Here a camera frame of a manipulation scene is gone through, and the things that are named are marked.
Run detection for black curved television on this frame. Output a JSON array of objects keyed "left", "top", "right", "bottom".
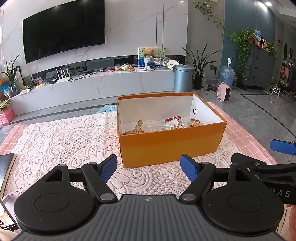
[{"left": 22, "top": 0, "right": 106, "bottom": 64}]

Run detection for smartphone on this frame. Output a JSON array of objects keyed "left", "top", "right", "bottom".
[{"left": 0, "top": 198, "right": 20, "bottom": 232}]

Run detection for white lace tablecloth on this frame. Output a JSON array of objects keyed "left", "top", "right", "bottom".
[{"left": 5, "top": 111, "right": 252, "bottom": 202}]

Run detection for black book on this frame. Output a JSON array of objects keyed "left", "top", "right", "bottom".
[{"left": 0, "top": 153, "right": 17, "bottom": 198}]

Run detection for blue water jug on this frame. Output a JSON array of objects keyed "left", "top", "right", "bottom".
[{"left": 218, "top": 57, "right": 236, "bottom": 88}]

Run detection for pink space heater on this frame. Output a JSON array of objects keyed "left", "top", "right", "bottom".
[{"left": 217, "top": 82, "right": 232, "bottom": 102}]

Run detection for potted long-leaf plant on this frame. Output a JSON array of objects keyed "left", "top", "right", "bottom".
[{"left": 181, "top": 43, "right": 220, "bottom": 90}]

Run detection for yellow snack bags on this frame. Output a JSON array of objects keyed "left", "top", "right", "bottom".
[{"left": 114, "top": 64, "right": 135, "bottom": 72}]

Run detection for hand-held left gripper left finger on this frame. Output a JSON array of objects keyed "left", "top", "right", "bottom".
[{"left": 44, "top": 155, "right": 118, "bottom": 202}]

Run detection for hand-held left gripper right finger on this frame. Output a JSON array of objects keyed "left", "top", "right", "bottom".
[{"left": 179, "top": 153, "right": 252, "bottom": 202}]

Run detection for light blue plastic stool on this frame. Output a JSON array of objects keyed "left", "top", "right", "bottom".
[{"left": 97, "top": 104, "right": 118, "bottom": 114}]

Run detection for clear peanut packet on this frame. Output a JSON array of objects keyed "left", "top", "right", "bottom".
[{"left": 122, "top": 119, "right": 145, "bottom": 135}]

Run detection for white breadstick packet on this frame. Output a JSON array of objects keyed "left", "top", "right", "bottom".
[{"left": 150, "top": 120, "right": 180, "bottom": 133}]

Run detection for grey pedal trash can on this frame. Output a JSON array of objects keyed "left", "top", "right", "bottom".
[{"left": 173, "top": 64, "right": 194, "bottom": 93}]

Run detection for climbing flower vine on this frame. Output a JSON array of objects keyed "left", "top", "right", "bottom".
[{"left": 193, "top": 0, "right": 225, "bottom": 35}]

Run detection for pink box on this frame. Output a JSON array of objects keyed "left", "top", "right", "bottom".
[{"left": 0, "top": 107, "right": 14, "bottom": 126}]

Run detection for person's right forearm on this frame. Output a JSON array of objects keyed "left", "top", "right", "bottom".
[{"left": 285, "top": 204, "right": 296, "bottom": 241}]

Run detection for grey drawer cabinet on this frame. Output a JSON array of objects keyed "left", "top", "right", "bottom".
[{"left": 238, "top": 44, "right": 277, "bottom": 91}]

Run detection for trailing green vine plant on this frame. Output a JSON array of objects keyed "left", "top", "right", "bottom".
[{"left": 229, "top": 28, "right": 257, "bottom": 79}]

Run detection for orange cardboard box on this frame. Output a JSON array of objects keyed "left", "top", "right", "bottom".
[{"left": 116, "top": 92, "right": 228, "bottom": 168}]

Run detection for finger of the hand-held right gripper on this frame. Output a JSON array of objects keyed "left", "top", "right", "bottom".
[
  {"left": 269, "top": 139, "right": 296, "bottom": 155},
  {"left": 231, "top": 152, "right": 269, "bottom": 173}
]

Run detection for white router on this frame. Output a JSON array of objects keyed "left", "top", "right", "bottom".
[{"left": 55, "top": 66, "right": 71, "bottom": 83}]

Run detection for beige cloth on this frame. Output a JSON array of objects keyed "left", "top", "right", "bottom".
[{"left": 0, "top": 228, "right": 20, "bottom": 241}]

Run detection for pink checked table cover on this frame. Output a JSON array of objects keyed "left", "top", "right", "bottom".
[{"left": 0, "top": 102, "right": 278, "bottom": 165}]

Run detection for small potted grass plant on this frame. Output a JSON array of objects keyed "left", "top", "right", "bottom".
[{"left": 0, "top": 53, "right": 21, "bottom": 93}]

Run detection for orange stick snack bag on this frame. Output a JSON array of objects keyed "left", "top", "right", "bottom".
[{"left": 186, "top": 118, "right": 206, "bottom": 128}]

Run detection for brown teddy bear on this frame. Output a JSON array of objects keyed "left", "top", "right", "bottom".
[{"left": 142, "top": 47, "right": 155, "bottom": 58}]

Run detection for grey speaker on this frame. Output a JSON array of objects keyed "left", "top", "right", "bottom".
[{"left": 85, "top": 58, "right": 115, "bottom": 70}]

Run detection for white marble tv console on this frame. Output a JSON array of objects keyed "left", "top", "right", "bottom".
[{"left": 9, "top": 68, "right": 175, "bottom": 116}]

